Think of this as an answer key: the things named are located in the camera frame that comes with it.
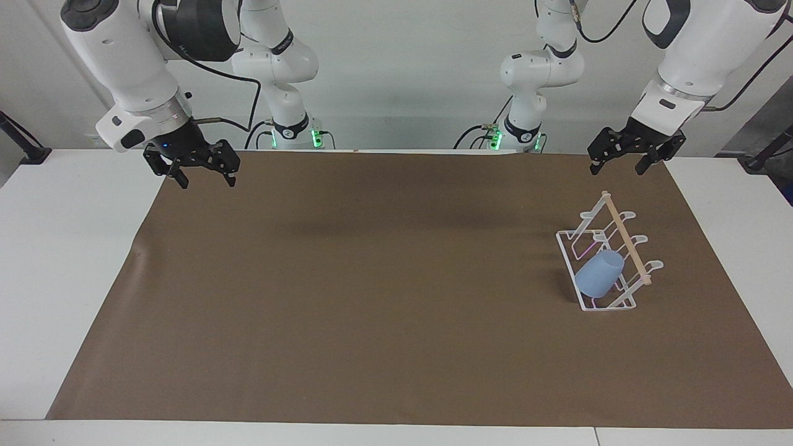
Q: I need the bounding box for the light blue cup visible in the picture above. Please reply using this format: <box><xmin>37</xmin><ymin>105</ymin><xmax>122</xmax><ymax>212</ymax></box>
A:
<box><xmin>574</xmin><ymin>249</ymin><xmax>626</xmax><ymax>299</ymax></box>

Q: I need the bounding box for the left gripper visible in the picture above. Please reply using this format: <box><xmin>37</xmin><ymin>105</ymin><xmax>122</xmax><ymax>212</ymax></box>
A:
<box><xmin>587</xmin><ymin>116</ymin><xmax>688</xmax><ymax>177</ymax></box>

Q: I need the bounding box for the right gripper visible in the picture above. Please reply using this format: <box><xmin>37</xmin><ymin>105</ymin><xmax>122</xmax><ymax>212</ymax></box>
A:
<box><xmin>144</xmin><ymin>118</ymin><xmax>241</xmax><ymax>190</ymax></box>

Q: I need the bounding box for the black stand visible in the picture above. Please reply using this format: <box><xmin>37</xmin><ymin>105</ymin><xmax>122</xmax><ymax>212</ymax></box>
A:
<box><xmin>739</xmin><ymin>123</ymin><xmax>793</xmax><ymax>172</ymax></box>
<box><xmin>0</xmin><ymin>110</ymin><xmax>53</xmax><ymax>165</ymax></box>

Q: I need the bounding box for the black cable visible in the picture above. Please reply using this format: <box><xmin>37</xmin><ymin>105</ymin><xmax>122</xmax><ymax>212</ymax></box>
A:
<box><xmin>569</xmin><ymin>0</ymin><xmax>640</xmax><ymax>45</ymax></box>
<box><xmin>243</xmin><ymin>120</ymin><xmax>274</xmax><ymax>151</ymax></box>
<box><xmin>453</xmin><ymin>95</ymin><xmax>514</xmax><ymax>151</ymax></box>
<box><xmin>702</xmin><ymin>34</ymin><xmax>793</xmax><ymax>113</ymax></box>
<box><xmin>151</xmin><ymin>0</ymin><xmax>262</xmax><ymax>133</ymax></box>

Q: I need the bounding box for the white wire cup holder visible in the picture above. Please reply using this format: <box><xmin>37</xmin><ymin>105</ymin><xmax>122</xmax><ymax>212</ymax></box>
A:
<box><xmin>555</xmin><ymin>190</ymin><xmax>665</xmax><ymax>313</ymax></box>

